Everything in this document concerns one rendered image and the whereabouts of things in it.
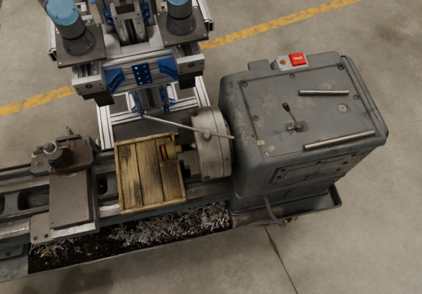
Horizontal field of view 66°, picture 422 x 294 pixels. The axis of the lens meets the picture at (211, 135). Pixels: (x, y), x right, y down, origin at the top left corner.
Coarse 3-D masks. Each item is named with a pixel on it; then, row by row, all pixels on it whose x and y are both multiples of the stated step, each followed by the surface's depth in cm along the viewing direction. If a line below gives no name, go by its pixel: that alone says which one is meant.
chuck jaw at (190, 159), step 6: (180, 156) 135; (186, 156) 135; (192, 156) 135; (180, 162) 136; (186, 162) 134; (192, 162) 134; (186, 168) 136; (192, 168) 133; (198, 168) 133; (192, 174) 132; (198, 174) 133
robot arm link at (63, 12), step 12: (48, 0) 136; (60, 0) 134; (72, 0) 135; (48, 12) 132; (60, 12) 132; (72, 12) 133; (60, 24) 134; (72, 24) 136; (84, 24) 144; (72, 36) 141
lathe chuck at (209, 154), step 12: (204, 108) 134; (192, 120) 128; (204, 120) 127; (216, 132) 125; (204, 144) 124; (216, 144) 125; (204, 156) 125; (216, 156) 126; (204, 168) 127; (216, 168) 128; (204, 180) 135
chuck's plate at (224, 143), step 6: (210, 108) 134; (216, 108) 133; (216, 114) 129; (216, 120) 127; (222, 120) 127; (216, 126) 126; (222, 126) 126; (222, 132) 125; (222, 138) 125; (222, 144) 125; (228, 144) 125; (222, 150) 125; (228, 150) 126; (222, 156) 126; (228, 156) 127; (228, 162) 128; (228, 168) 130; (228, 174) 134
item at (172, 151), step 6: (162, 144) 137; (168, 144) 135; (174, 144) 136; (180, 144) 136; (162, 150) 135; (168, 150) 134; (174, 150) 134; (180, 150) 136; (162, 156) 135; (168, 156) 135; (174, 156) 135
